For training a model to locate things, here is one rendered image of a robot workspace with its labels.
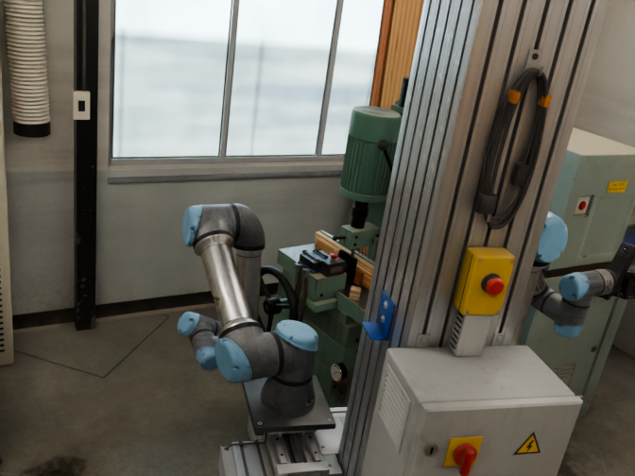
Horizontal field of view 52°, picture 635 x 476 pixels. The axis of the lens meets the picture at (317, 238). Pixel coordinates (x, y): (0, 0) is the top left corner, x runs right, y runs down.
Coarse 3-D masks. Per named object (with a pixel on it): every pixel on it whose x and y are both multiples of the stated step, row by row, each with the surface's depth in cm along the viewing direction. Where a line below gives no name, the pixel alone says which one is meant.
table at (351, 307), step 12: (288, 252) 255; (300, 252) 256; (288, 264) 252; (348, 288) 233; (324, 300) 228; (336, 300) 230; (348, 300) 226; (360, 300) 226; (348, 312) 226; (360, 312) 221; (360, 324) 222
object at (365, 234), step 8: (368, 224) 247; (344, 232) 241; (352, 232) 237; (360, 232) 240; (368, 232) 242; (376, 232) 245; (344, 240) 242; (352, 240) 239; (360, 240) 241; (368, 240) 244; (352, 248) 240
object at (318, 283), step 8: (296, 264) 231; (344, 272) 231; (312, 280) 225; (320, 280) 224; (328, 280) 226; (336, 280) 229; (344, 280) 231; (312, 288) 225; (320, 288) 225; (328, 288) 228; (336, 288) 230; (312, 296) 226; (320, 296) 226; (328, 296) 229
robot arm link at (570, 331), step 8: (552, 296) 191; (560, 296) 190; (544, 304) 191; (552, 304) 189; (560, 304) 187; (568, 304) 184; (544, 312) 192; (552, 312) 189; (560, 312) 186; (568, 312) 184; (576, 312) 183; (584, 312) 183; (560, 320) 186; (568, 320) 184; (576, 320) 184; (584, 320) 185; (560, 328) 186; (568, 328) 185; (576, 328) 185; (568, 336) 186; (576, 336) 187
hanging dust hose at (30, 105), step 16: (16, 0) 264; (32, 0) 266; (16, 16) 265; (32, 16) 268; (16, 32) 268; (32, 32) 270; (16, 48) 271; (32, 48) 273; (16, 64) 274; (32, 64) 274; (16, 80) 277; (32, 80) 277; (16, 96) 280; (32, 96) 279; (48, 96) 288; (16, 112) 282; (32, 112) 282; (48, 112) 289; (16, 128) 285; (32, 128) 284; (48, 128) 290
